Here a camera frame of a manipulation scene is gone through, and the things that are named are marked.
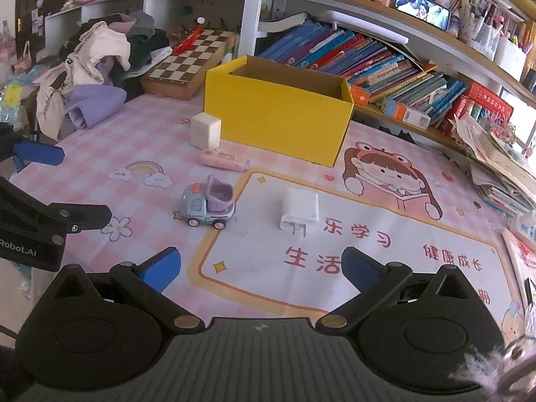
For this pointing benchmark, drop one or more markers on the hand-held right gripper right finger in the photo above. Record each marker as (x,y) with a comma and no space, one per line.
(360,268)

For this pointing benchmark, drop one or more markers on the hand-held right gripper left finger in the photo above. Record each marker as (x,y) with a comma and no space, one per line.
(161,266)

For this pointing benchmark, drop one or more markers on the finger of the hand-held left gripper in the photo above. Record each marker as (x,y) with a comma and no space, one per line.
(83,217)
(39,154)

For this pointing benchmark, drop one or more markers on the blue toy car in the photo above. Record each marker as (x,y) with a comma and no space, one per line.
(201,207)

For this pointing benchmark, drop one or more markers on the white charger plug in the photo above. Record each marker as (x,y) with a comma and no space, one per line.
(299,207)

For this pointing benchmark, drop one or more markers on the pink eraser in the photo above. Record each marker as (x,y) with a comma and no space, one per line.
(222,160)

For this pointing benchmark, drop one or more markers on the white cube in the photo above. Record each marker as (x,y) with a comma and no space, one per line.
(205,132)

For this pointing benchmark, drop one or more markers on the yellow cardboard box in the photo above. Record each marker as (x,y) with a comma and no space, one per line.
(272,121)

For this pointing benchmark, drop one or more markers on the pink printed desk mat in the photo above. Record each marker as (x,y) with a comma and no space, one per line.
(146,234)

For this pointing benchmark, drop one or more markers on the purple hoodie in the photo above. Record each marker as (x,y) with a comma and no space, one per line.
(96,100)

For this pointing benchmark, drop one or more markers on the pile of clothes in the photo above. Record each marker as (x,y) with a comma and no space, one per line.
(100,50)

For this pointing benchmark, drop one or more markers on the dark clothes pile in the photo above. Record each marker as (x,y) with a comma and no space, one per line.
(142,44)

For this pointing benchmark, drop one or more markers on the orange white carton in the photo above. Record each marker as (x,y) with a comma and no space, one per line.
(404,113)

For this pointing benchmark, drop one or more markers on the pink white booklet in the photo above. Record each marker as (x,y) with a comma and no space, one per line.
(521,259)

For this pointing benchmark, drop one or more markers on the white power strip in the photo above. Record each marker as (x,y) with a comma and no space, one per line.
(525,228)

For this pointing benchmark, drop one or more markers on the stack of books and papers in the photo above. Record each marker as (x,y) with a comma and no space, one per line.
(498,167)

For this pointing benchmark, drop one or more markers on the wooden chessboard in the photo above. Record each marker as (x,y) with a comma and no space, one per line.
(188,65)

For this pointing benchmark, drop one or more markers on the purple fuzzy pom-pom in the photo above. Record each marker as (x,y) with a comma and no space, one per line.
(498,372)

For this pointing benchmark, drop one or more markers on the small orange box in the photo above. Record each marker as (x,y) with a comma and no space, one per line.
(360,94)

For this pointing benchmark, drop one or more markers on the red plastic toy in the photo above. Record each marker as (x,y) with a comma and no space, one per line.
(188,39)

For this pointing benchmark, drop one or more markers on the red flat box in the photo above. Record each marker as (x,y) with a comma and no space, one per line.
(488,100)

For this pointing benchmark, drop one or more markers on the row of leaning books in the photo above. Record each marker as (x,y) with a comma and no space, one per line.
(343,50)

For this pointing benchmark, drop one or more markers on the white lamp bar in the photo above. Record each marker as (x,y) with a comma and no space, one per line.
(364,25)

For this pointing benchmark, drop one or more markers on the white bookshelf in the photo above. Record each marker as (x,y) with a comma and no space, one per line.
(253,16)

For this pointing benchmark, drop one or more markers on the white pen container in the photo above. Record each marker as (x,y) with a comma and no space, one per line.
(510,56)

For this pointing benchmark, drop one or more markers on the phone with lit screen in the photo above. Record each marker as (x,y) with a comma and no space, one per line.
(423,8)

